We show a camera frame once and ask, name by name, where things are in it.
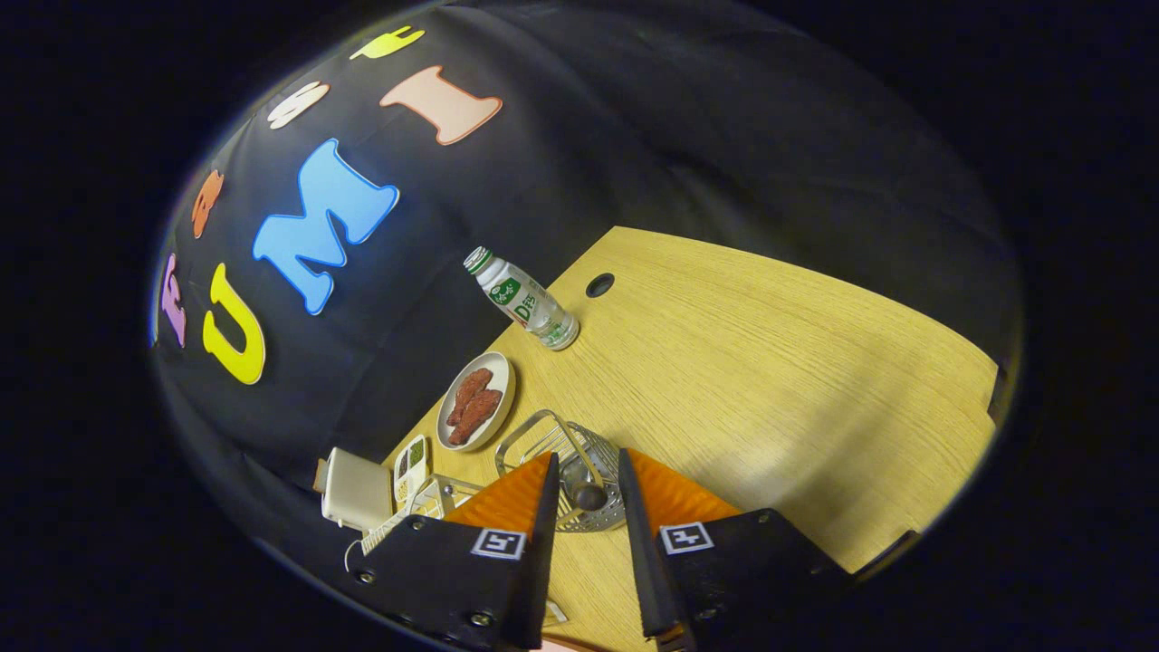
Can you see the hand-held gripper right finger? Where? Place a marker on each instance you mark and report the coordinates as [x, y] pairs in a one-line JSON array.
[[645, 561]]

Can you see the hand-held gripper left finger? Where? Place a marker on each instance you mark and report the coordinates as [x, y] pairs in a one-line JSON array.
[[539, 561]]

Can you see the cream plastic box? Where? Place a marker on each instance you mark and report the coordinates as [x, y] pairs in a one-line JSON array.
[[358, 491]]

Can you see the white green drink bottle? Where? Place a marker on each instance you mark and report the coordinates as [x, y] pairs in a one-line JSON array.
[[527, 304]]

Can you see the black backdrop cloth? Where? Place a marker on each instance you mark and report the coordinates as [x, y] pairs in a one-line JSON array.
[[652, 136]]

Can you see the small white compartment tray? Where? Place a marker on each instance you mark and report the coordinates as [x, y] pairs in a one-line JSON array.
[[412, 464]]

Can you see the small white dish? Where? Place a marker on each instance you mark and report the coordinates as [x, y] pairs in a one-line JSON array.
[[500, 373]]

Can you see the red-brown meat piece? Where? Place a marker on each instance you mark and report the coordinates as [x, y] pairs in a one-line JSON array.
[[478, 415], [469, 394]]

